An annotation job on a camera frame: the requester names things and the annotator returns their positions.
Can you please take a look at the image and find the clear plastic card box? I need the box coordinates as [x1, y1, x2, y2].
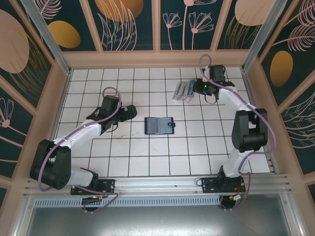
[172, 80, 196, 103]

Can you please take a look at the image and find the blue leather card holder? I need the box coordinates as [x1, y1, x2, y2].
[144, 117, 177, 136]

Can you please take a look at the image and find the grey metal panel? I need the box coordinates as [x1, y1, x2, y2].
[14, 194, 304, 236]

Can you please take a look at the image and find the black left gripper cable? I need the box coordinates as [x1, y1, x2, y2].
[103, 121, 119, 133]

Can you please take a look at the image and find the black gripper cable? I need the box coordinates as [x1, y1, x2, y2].
[103, 121, 119, 133]
[204, 94, 219, 104]

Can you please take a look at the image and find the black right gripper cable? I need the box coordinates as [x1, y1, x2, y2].
[204, 94, 219, 104]

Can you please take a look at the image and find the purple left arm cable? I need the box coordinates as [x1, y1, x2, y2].
[38, 87, 123, 214]

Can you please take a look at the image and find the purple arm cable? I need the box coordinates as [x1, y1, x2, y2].
[199, 54, 277, 212]
[38, 87, 123, 214]

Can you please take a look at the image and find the aluminium side rail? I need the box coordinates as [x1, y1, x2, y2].
[36, 70, 73, 178]
[240, 68, 280, 174]

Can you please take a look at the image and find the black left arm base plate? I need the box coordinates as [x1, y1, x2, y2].
[70, 178, 116, 196]

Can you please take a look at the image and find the aluminium front rail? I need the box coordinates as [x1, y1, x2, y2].
[23, 174, 292, 197]

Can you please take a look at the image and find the aluminium corner post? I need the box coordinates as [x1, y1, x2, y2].
[240, 0, 284, 73]
[21, 0, 74, 76]

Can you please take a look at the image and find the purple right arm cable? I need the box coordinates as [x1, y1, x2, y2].
[199, 54, 277, 212]

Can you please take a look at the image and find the slotted grey cable duct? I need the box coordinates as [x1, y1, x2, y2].
[33, 198, 221, 207]

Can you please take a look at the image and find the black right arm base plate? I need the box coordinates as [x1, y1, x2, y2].
[201, 177, 247, 195]

